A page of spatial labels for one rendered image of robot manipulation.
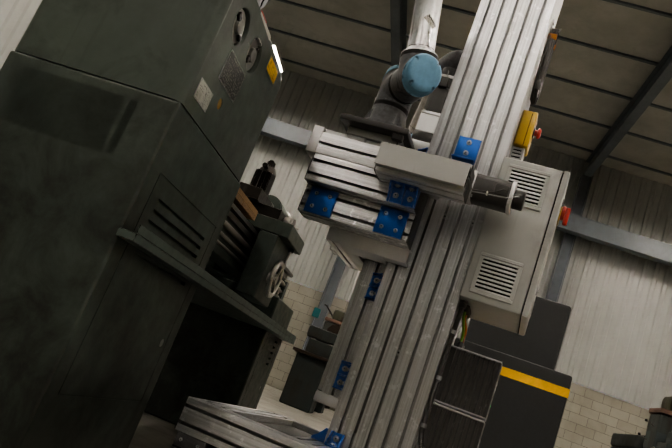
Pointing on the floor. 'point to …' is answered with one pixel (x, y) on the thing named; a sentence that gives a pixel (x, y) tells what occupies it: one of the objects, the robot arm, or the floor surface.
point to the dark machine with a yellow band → (525, 378)
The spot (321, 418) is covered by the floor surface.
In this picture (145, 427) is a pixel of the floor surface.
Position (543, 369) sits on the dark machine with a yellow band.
